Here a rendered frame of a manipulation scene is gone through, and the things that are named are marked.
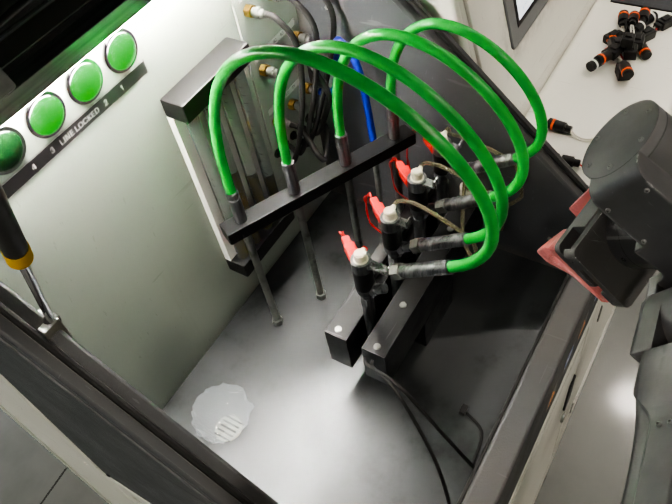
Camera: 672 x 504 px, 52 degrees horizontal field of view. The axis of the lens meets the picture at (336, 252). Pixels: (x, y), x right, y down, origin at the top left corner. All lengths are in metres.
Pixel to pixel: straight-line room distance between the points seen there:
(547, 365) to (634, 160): 0.61
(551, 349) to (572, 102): 0.50
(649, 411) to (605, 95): 0.99
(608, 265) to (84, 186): 0.59
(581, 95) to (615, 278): 0.82
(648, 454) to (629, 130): 0.19
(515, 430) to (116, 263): 0.57
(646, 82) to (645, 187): 0.97
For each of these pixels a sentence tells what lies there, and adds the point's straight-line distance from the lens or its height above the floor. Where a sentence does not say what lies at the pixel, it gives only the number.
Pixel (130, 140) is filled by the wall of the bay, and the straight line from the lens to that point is 0.90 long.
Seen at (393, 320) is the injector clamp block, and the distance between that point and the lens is 1.00.
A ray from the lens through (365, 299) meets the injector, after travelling 0.95.
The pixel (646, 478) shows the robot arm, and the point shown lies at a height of 1.48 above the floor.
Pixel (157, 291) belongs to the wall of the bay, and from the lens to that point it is 1.04.
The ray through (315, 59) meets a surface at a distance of 0.68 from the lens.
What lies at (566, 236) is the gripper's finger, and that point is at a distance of 0.55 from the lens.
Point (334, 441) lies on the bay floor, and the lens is 1.08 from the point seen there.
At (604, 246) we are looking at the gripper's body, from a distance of 0.54.
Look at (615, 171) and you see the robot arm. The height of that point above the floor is 1.52.
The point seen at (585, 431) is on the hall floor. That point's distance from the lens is 2.02.
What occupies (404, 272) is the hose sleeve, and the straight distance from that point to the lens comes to 0.84.
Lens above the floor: 1.82
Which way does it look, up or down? 51 degrees down
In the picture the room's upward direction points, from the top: 12 degrees counter-clockwise
